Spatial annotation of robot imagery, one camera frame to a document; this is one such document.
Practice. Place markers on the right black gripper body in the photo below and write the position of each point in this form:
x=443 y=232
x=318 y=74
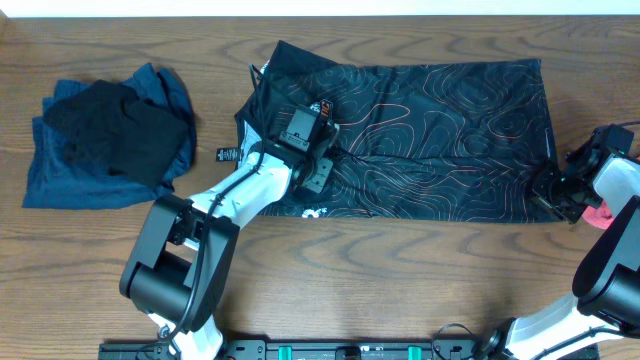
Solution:
x=566 y=196

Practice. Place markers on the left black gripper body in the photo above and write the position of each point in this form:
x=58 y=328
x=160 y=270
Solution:
x=320 y=174

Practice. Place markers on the red t-shirt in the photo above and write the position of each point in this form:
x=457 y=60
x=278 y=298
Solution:
x=600 y=217

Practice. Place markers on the black orange patterned jersey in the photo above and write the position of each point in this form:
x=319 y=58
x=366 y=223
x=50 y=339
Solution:
x=449 y=142

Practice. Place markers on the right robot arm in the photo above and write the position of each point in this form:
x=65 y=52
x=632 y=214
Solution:
x=604 y=302

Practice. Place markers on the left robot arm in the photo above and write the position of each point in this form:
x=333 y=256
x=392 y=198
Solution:
x=178 y=267

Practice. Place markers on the folded black garment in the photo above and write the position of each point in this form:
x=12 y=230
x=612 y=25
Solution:
x=110 y=124

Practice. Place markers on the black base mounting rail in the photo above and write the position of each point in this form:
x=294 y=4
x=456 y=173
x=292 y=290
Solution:
x=442 y=347

